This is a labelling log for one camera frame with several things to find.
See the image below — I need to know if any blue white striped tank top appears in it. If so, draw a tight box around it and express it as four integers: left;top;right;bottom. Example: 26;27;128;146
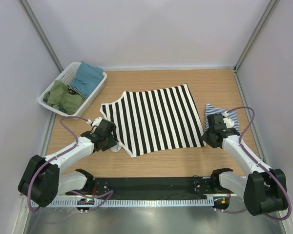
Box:
204;103;241;136

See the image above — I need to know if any black white striped garment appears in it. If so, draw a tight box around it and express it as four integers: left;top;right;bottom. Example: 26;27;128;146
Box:
100;84;206;157

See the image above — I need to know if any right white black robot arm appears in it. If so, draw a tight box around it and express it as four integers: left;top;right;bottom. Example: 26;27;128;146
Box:
202;114;289;216

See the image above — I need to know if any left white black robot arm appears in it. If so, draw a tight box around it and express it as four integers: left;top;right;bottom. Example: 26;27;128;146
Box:
18;117;117;212

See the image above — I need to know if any dark striped garment in basket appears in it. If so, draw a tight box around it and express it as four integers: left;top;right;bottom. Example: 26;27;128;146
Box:
67;85;87;100

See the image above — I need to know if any olive green garment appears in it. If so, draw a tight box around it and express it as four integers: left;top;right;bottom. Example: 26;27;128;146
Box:
43;80;85;115

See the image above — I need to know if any teal folded cloth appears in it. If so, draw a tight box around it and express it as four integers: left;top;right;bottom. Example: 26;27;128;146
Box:
69;61;104;98

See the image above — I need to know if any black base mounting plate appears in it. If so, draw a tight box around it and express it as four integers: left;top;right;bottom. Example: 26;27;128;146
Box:
65;176;240;199

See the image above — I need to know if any white plastic laundry basket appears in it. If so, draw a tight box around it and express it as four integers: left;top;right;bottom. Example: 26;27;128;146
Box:
38;62;107;117

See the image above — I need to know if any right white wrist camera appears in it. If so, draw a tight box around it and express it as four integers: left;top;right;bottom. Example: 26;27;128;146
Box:
222;112;234;128

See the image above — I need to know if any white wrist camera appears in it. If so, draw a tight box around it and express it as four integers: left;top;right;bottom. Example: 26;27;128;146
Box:
222;112;234;128
86;117;102;127

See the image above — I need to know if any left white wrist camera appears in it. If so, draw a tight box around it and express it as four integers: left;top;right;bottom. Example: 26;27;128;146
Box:
86;117;102;127

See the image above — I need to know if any white slotted cable duct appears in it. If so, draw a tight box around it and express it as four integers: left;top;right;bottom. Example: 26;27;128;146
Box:
48;197;214;208

